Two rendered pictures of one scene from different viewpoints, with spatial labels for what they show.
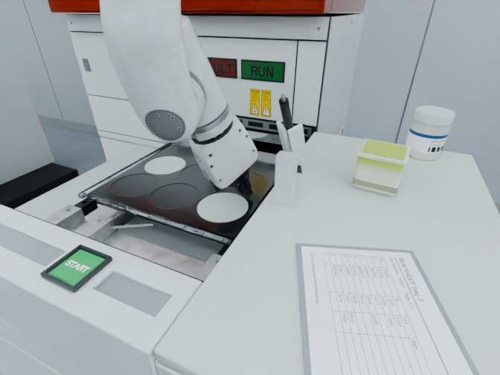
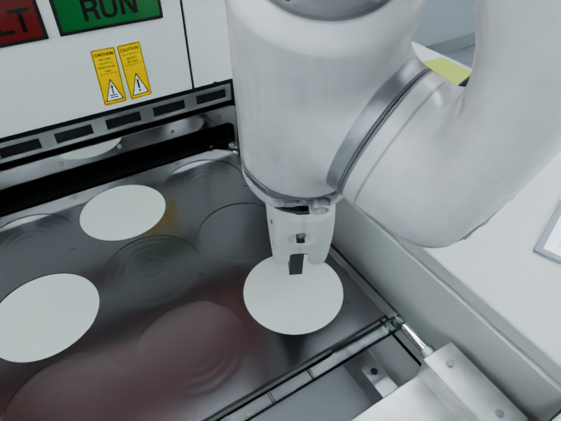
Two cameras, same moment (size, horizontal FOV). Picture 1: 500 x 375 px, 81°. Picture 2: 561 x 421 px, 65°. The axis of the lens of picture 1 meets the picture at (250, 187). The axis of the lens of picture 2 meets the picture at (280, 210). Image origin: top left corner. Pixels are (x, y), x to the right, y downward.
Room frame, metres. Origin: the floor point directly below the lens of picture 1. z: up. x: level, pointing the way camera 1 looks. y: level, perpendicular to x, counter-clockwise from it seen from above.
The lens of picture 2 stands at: (0.33, 0.29, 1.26)
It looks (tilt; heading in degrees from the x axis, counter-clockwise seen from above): 42 degrees down; 304
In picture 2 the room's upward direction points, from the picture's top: straight up
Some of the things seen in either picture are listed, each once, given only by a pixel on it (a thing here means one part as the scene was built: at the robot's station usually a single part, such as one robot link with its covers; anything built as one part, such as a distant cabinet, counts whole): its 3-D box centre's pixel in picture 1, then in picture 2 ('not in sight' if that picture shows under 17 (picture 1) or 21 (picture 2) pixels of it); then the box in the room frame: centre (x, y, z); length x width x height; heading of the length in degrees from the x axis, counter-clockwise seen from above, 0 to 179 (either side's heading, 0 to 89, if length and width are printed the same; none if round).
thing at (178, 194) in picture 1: (202, 174); (153, 271); (0.61, 0.11, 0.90); 0.34 x 0.34 x 0.01; 66
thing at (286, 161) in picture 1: (289, 160); not in sight; (0.41, -0.06, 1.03); 0.06 x 0.04 x 0.13; 156
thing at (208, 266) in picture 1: (210, 280); (468, 394); (0.29, 0.06, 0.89); 0.08 x 0.03 x 0.03; 156
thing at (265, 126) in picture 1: (235, 120); (73, 133); (0.81, 0.04, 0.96); 0.44 x 0.01 x 0.02; 66
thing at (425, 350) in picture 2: not in sight; (416, 340); (0.35, 0.03, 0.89); 0.05 x 0.01 x 0.01; 156
